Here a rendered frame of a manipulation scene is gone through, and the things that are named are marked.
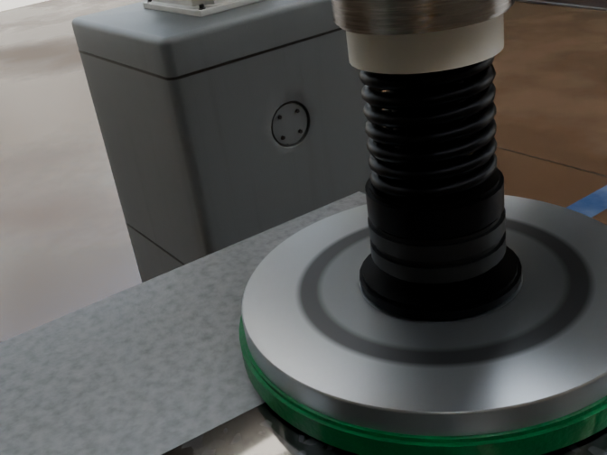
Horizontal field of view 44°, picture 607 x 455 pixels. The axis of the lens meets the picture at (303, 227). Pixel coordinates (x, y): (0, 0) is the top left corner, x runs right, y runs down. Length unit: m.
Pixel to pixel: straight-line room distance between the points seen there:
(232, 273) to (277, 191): 0.81
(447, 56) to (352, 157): 1.06
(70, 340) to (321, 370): 0.18
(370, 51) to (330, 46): 0.98
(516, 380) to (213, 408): 0.15
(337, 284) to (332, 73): 0.93
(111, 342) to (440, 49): 0.25
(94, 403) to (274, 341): 0.10
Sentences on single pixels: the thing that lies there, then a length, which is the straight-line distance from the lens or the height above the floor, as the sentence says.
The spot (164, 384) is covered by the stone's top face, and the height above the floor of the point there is 0.83.
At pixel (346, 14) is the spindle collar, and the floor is 1.00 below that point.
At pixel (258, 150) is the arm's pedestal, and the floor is 0.63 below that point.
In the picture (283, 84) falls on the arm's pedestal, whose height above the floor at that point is 0.73.
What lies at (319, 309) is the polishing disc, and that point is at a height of 0.85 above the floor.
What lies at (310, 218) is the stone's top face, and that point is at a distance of 0.54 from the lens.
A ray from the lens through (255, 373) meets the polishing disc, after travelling 0.37.
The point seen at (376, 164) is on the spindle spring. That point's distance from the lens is 0.36.
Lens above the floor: 1.06
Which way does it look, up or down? 26 degrees down
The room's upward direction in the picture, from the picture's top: 9 degrees counter-clockwise
